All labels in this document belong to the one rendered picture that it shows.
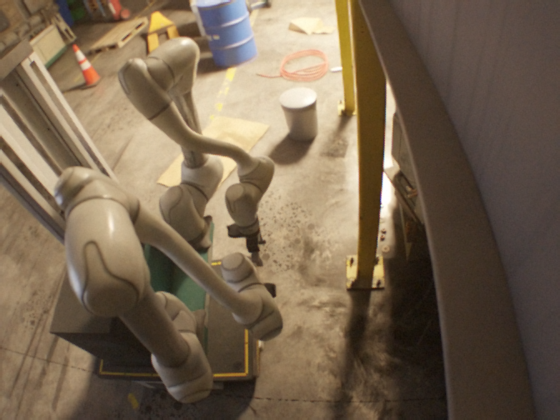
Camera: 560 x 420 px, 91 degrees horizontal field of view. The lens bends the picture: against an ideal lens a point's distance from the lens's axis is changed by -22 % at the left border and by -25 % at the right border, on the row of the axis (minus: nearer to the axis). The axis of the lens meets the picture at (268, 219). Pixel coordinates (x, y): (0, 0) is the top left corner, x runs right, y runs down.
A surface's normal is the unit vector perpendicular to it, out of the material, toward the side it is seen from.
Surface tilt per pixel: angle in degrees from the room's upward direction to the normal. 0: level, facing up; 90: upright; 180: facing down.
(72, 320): 0
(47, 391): 0
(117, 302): 83
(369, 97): 90
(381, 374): 0
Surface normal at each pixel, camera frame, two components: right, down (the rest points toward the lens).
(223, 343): -0.19, -0.60
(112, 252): 0.54, -0.55
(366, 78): -0.10, 0.80
